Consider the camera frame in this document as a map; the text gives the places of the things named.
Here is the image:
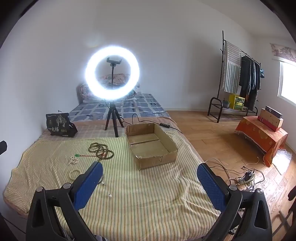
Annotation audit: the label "floral window valance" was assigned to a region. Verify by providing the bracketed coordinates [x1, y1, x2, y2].
[270, 43, 296, 63]

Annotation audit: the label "blue checkered bed sheet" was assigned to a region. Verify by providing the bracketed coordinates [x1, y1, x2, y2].
[69, 93, 170, 122]

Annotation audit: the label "black tripod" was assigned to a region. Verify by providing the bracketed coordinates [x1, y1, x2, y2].
[105, 100, 125, 138]

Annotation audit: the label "jade pendant with red cord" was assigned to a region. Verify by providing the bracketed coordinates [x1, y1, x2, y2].
[74, 152, 102, 159]

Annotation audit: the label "power strip with cables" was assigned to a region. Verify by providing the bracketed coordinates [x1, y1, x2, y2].
[209, 157, 260, 184]

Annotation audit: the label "black metal clothes rack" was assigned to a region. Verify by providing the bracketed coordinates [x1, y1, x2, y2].
[207, 30, 262, 123]

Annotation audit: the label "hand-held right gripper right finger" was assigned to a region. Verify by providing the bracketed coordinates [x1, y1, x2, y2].
[196, 163, 273, 241]

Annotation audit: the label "cream bead bracelet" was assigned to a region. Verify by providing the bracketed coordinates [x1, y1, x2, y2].
[69, 169, 82, 180]

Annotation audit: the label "red flat box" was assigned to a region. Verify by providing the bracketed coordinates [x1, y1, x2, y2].
[257, 117, 281, 132]

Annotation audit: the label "dark flat box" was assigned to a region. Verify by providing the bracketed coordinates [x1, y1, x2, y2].
[265, 106, 283, 118]

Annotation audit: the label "white ring light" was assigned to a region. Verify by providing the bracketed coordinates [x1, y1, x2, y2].
[84, 44, 140, 102]

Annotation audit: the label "dark hanging clothes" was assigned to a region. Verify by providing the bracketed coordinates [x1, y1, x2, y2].
[239, 54, 261, 110]

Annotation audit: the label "window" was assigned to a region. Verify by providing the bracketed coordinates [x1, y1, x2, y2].
[279, 60, 296, 107]

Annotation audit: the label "stack of floral quilts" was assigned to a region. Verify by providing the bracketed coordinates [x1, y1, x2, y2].
[80, 74, 139, 103]

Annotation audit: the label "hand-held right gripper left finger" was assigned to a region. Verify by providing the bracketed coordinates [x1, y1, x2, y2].
[26, 161, 104, 241]

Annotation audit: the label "black printed bag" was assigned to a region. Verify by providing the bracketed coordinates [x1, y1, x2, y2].
[46, 112, 78, 138]

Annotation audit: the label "striped hanging cloth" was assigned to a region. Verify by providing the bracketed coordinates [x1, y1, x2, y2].
[222, 41, 242, 93]

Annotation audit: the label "black phone holder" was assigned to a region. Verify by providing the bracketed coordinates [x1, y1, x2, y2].
[107, 57, 122, 90]

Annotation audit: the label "orange cloth covered table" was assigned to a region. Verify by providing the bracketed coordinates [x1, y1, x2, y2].
[235, 116, 289, 167]

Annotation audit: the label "yellow crate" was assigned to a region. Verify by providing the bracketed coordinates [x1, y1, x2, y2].
[229, 94, 245, 110]

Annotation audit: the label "yellow striped blanket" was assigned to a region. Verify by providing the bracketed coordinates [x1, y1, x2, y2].
[3, 131, 222, 241]

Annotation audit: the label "black ring light cable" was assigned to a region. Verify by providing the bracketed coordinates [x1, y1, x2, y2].
[120, 113, 183, 134]

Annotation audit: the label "pink plaid bed sheet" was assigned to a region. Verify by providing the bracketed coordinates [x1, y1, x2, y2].
[38, 116, 183, 139]

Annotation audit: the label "white power strip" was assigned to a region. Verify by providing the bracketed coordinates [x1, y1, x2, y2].
[238, 173, 255, 185]

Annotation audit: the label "green bead necklace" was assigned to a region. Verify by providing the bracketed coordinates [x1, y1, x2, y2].
[88, 142, 115, 161]

